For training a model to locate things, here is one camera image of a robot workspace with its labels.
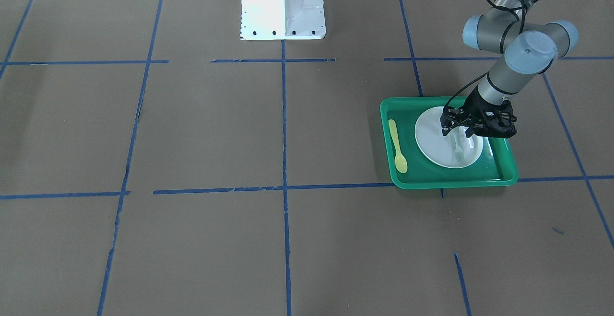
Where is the translucent plastic fork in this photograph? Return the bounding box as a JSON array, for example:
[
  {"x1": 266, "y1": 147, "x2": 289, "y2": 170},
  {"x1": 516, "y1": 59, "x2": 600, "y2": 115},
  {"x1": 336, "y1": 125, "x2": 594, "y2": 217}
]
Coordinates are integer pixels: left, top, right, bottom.
[{"x1": 452, "y1": 130, "x2": 466, "y2": 166}]

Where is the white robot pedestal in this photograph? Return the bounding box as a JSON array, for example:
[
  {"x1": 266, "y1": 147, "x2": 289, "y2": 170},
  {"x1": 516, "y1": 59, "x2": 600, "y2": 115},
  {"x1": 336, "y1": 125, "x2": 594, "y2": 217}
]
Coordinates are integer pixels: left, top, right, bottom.
[{"x1": 240, "y1": 0, "x2": 327, "y2": 40}]

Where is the white round plate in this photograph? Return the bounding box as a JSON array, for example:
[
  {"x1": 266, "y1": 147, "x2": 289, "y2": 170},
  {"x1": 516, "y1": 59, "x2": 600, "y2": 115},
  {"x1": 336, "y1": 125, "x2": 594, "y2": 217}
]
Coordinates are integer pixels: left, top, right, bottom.
[{"x1": 414, "y1": 106, "x2": 484, "y2": 169}]

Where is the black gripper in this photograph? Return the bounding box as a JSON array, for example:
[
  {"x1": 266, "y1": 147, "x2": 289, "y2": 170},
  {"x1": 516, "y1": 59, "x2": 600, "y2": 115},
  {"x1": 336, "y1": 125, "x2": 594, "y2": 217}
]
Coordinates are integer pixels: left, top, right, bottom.
[{"x1": 440, "y1": 89, "x2": 517, "y2": 139}]

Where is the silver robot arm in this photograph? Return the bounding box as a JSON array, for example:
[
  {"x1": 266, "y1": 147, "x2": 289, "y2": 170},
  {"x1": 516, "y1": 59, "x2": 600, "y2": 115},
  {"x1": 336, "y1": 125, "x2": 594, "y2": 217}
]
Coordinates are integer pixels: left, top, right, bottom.
[{"x1": 439, "y1": 0, "x2": 579, "y2": 139}]

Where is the green plastic tray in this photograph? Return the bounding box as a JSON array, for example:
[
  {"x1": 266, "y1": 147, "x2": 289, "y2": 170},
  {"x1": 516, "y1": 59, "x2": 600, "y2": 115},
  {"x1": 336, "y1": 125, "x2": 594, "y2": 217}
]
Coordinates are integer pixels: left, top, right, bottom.
[{"x1": 380, "y1": 97, "x2": 519, "y2": 190}]

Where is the yellow plastic spoon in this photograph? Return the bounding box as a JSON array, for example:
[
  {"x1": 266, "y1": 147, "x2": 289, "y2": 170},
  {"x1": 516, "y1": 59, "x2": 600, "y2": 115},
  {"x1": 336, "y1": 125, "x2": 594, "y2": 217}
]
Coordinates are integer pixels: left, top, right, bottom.
[{"x1": 388, "y1": 119, "x2": 408, "y2": 174}]

